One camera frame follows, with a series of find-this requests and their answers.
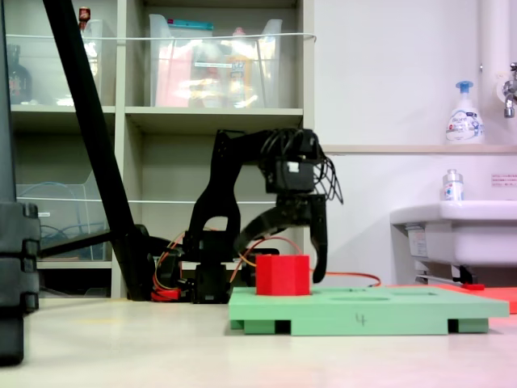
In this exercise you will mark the green shape-sorter board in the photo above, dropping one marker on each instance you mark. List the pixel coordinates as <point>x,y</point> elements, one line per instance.
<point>363,309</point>

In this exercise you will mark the white blue pump soap bottle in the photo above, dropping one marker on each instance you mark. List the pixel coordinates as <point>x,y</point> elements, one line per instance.
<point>464,121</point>

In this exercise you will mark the teal-edged package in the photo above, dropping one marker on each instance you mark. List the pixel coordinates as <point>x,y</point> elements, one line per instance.
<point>190,27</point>

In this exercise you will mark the dark round bottle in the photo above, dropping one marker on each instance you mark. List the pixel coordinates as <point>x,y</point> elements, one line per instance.
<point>18,81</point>

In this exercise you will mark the large clear plastic bin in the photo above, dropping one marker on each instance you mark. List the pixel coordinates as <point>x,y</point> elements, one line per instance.
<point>177,81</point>

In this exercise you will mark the beige shelf unit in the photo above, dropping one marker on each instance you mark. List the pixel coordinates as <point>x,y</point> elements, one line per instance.
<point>214,117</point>

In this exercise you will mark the clear file box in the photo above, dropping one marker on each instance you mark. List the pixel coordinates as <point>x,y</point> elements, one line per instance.
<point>60,218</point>

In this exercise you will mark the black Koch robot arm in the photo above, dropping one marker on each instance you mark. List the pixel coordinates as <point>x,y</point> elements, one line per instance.
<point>218,210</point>

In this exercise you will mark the notched black stack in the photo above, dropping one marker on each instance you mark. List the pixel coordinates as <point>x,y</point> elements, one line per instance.
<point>16,258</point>

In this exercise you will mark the white vertical pipe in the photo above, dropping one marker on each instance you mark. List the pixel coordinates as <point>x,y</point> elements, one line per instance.
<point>494,32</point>

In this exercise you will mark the clear plastic storage box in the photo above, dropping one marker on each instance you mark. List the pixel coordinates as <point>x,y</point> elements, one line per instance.
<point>44,72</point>

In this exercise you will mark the metal faucet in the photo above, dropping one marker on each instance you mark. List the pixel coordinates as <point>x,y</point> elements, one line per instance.
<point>509,95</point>

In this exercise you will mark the white sink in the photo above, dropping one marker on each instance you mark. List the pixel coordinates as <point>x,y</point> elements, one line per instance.
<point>464,230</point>

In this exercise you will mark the red flat mat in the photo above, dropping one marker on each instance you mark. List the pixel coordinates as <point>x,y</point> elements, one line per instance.
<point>501,297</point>

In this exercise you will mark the dark grey upright post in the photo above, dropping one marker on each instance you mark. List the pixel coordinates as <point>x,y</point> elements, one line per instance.
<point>6,121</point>

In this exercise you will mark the red-capped brown bottle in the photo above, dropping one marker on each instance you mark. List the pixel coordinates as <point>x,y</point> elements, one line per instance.
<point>84,16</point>

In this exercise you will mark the small red block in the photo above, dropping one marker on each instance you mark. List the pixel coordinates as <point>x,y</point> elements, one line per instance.
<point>473,287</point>

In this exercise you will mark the small clear sanitizer bottle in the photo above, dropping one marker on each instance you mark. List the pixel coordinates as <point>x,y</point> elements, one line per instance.
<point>452,188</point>

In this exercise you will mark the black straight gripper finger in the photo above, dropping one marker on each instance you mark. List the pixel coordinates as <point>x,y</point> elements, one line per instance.
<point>321,250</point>

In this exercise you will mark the red-print wall notice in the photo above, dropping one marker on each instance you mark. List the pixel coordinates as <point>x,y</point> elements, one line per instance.
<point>504,180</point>

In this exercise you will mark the pink-capped orange-label bottle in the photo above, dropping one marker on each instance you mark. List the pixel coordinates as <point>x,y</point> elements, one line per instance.
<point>239,68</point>

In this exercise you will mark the red octagonal pillar block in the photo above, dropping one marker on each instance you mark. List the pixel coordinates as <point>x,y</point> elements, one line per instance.
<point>282,275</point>

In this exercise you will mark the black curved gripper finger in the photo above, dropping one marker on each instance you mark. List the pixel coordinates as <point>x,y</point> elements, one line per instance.
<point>258,228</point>

